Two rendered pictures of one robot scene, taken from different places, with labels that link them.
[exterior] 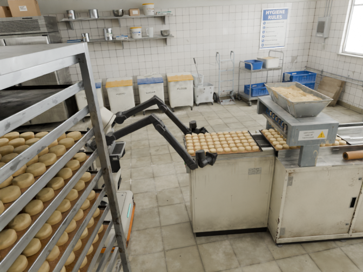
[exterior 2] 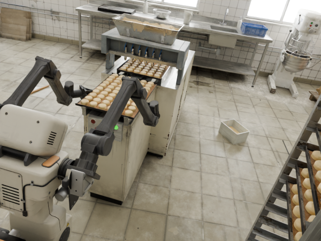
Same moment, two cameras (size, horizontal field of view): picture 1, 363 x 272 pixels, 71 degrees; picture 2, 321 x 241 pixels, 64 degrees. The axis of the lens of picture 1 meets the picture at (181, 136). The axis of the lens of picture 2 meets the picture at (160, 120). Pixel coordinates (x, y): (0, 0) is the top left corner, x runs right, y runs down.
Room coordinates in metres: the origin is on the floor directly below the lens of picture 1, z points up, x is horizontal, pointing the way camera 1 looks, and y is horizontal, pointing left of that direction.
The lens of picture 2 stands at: (1.32, 1.28, 1.77)
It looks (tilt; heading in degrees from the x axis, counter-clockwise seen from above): 32 degrees down; 280
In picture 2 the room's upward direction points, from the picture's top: 9 degrees clockwise
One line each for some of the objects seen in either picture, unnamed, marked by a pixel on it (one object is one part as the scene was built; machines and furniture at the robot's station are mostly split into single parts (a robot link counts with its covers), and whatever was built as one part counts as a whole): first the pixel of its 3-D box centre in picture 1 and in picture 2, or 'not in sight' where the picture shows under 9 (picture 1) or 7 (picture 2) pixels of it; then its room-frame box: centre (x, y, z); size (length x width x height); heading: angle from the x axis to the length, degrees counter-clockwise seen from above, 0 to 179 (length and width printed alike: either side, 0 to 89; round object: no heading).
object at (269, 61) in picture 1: (267, 62); not in sight; (5.88, -2.04, 0.90); 0.44 x 0.36 x 0.20; 17
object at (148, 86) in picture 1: (151, 94); not in sight; (5.56, 0.62, 0.38); 0.64 x 0.54 x 0.77; 8
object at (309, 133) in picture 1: (289, 127); (145, 57); (1.94, -0.91, 1.01); 0.72 x 0.33 x 0.34; 1
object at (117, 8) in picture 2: not in sight; (117, 8); (3.26, -3.36, 0.93); 0.60 x 0.40 x 0.01; 10
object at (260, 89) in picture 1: (258, 89); not in sight; (5.83, -1.87, 0.29); 0.56 x 0.38 x 0.20; 107
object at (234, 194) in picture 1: (227, 186); (122, 137); (1.93, -0.40, 0.45); 0.70 x 0.34 x 0.90; 91
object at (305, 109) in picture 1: (293, 99); (148, 29); (1.94, -0.91, 1.25); 0.56 x 0.29 x 0.14; 1
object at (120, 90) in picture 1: (121, 97); not in sight; (5.46, 1.26, 0.38); 0.64 x 0.54 x 0.77; 10
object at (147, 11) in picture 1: (148, 9); not in sight; (5.78, 0.52, 2.09); 0.25 x 0.24 x 0.21; 9
